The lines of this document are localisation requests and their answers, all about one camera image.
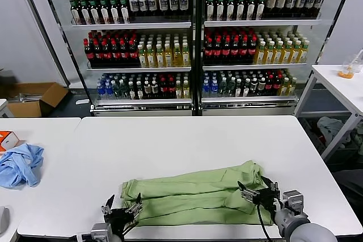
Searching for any dark mesh basket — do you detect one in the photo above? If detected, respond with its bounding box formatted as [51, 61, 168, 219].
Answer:
[300, 116, 327, 156]

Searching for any clear glass beaker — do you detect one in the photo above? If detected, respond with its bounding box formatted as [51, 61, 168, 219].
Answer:
[353, 49, 363, 74]

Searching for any yellow juice bottle green cap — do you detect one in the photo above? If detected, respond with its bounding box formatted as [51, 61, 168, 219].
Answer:
[265, 40, 275, 64]
[155, 43, 166, 67]
[181, 41, 191, 66]
[138, 44, 148, 68]
[164, 43, 174, 67]
[273, 40, 284, 64]
[146, 43, 157, 68]
[299, 39, 310, 63]
[255, 40, 267, 64]
[173, 42, 183, 67]
[282, 40, 293, 63]
[291, 40, 301, 63]

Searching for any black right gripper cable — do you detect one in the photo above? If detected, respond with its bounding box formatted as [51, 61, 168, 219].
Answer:
[256, 202, 271, 242]

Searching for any open cardboard box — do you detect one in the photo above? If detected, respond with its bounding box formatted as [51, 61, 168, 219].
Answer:
[0, 82, 70, 117]

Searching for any small cola bottle red cap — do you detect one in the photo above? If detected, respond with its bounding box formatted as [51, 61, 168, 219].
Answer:
[265, 75, 274, 96]
[159, 78, 168, 99]
[272, 74, 281, 95]
[167, 77, 176, 99]

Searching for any pale clothes pile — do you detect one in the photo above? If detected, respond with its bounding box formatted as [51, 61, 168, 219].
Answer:
[316, 116, 352, 149]

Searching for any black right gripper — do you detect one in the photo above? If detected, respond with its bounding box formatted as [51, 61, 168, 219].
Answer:
[237, 176, 282, 212]

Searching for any crumpled light blue cloth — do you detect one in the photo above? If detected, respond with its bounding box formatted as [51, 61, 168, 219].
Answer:
[0, 143, 45, 188]

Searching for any glass drinks display cabinet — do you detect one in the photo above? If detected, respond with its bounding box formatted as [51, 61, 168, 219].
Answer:
[198, 0, 360, 116]
[16, 0, 199, 117]

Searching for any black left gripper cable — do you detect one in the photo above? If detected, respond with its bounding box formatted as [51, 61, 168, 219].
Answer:
[121, 220, 140, 235]

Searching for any light green polo shirt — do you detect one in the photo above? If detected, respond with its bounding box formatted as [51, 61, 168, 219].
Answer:
[120, 160, 275, 227]

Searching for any dark bottle beige label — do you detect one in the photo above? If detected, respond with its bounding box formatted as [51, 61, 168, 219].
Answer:
[276, 0, 287, 17]
[266, 0, 277, 18]

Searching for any white side table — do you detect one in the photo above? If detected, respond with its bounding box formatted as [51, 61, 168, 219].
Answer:
[294, 64, 363, 163]

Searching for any grey rounded object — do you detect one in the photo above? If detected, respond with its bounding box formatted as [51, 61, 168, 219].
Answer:
[0, 205, 11, 234]

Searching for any glass flask orange liquid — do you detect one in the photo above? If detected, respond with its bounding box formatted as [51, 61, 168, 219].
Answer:
[339, 59, 356, 79]

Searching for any dark bottle green cap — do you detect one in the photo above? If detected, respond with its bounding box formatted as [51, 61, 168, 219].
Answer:
[89, 0, 101, 24]
[109, 0, 121, 24]
[70, 0, 82, 24]
[205, 0, 216, 22]
[246, 0, 257, 20]
[99, 0, 111, 24]
[80, 0, 91, 24]
[216, 0, 226, 21]
[236, 0, 247, 20]
[120, 0, 131, 23]
[226, 0, 237, 21]
[256, 0, 267, 20]

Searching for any dark clothes heap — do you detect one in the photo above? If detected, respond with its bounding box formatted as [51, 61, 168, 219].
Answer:
[351, 128, 363, 156]

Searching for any small white stand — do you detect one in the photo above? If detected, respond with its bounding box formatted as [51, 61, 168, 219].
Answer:
[0, 98, 14, 117]

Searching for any black blurry bag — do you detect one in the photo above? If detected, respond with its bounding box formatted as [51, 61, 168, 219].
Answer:
[0, 67, 18, 91]

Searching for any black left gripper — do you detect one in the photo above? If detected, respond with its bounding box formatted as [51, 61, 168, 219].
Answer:
[100, 193, 143, 237]

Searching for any orange and white box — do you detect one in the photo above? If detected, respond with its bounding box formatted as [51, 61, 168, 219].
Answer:
[0, 130, 20, 151]

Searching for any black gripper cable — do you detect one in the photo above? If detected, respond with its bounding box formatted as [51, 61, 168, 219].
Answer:
[121, 220, 140, 235]
[256, 202, 271, 242]

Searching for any black chair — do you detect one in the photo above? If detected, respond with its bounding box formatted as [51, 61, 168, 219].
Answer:
[331, 167, 363, 211]

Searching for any white shelf board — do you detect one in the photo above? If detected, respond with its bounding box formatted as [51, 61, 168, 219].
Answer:
[71, 21, 194, 29]
[86, 66, 194, 72]
[204, 18, 323, 26]
[201, 95, 299, 108]
[93, 98, 194, 109]
[202, 62, 309, 70]

